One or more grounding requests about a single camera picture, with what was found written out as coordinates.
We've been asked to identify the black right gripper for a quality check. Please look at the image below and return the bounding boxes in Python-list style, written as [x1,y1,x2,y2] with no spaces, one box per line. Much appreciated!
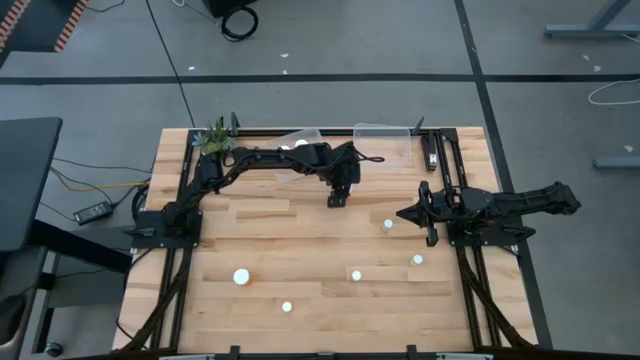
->
[396,180,454,248]

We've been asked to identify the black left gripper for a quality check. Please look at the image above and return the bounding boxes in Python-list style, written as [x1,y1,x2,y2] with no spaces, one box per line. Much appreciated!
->
[324,143,363,209]

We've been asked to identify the clear plastic bin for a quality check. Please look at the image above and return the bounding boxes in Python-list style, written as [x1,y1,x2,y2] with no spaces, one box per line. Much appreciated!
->
[352,122,413,170]
[264,128,330,184]

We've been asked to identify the small potted green plant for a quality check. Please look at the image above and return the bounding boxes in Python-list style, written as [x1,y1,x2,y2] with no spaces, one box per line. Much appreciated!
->
[192,117,239,157]

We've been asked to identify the grey metal table foot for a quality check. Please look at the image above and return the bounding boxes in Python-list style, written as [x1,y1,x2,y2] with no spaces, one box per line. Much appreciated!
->
[593,156,640,170]

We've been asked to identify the black box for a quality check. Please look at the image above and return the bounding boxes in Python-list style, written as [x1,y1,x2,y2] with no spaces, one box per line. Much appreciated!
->
[202,0,259,19]

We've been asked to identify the grey metal table leg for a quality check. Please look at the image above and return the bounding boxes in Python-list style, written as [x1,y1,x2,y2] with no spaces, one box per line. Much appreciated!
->
[543,0,640,40]

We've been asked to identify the black power adapter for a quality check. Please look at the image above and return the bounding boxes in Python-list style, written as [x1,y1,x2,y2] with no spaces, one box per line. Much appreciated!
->
[73,200,114,226]

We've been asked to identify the dark grey desk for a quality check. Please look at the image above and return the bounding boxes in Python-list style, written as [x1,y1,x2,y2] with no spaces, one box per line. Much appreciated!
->
[0,117,64,254]

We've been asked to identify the black mat orange striped edges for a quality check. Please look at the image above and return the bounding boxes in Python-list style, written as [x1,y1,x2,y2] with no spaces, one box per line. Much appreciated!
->
[0,0,90,54]

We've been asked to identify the black rounded device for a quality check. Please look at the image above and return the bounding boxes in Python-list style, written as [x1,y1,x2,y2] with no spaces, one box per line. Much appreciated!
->
[0,293,29,346]

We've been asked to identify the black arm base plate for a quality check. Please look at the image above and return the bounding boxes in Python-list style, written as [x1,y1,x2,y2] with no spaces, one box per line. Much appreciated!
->
[130,208,204,250]
[446,219,537,247]

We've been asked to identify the black camera on rail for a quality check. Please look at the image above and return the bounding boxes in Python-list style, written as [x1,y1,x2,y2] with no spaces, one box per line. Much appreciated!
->
[421,130,441,173]

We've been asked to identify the black aluminium table frame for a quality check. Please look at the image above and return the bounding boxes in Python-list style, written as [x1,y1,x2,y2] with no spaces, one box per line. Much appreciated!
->
[112,112,539,360]

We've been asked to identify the coiled black cable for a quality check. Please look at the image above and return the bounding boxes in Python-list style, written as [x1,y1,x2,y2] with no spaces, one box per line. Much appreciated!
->
[220,5,260,43]

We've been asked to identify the white floor cable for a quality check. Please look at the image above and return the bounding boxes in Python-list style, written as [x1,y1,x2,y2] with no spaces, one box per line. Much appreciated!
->
[587,78,640,106]

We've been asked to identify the long black floor cable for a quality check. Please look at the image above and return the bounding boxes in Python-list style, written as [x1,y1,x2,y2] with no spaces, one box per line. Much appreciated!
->
[144,0,196,129]

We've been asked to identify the yellow cable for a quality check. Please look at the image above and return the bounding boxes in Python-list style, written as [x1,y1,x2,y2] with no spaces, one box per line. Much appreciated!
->
[49,167,151,193]

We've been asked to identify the thin black cable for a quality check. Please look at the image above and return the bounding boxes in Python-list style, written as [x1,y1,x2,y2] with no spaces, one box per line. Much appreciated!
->
[52,157,154,175]

